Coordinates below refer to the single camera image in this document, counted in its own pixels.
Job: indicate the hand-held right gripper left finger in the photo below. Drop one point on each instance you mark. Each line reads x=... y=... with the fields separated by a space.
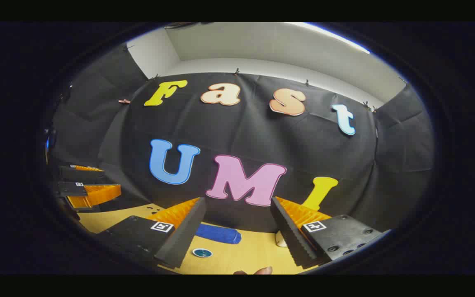
x=182 y=239

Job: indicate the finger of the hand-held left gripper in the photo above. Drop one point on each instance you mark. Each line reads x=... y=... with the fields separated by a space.
x=81 y=174
x=97 y=194

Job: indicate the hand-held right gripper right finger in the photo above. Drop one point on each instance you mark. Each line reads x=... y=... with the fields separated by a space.
x=293 y=237

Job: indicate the teal teacup lid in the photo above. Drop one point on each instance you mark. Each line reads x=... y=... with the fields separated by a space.
x=202 y=253

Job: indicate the white toaster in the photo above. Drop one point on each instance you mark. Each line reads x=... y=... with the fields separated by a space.
x=281 y=240

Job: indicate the blue towel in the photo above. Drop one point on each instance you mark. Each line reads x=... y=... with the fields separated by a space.
x=219 y=234

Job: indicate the black backdrop cloth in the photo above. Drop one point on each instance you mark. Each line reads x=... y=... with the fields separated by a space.
x=241 y=132

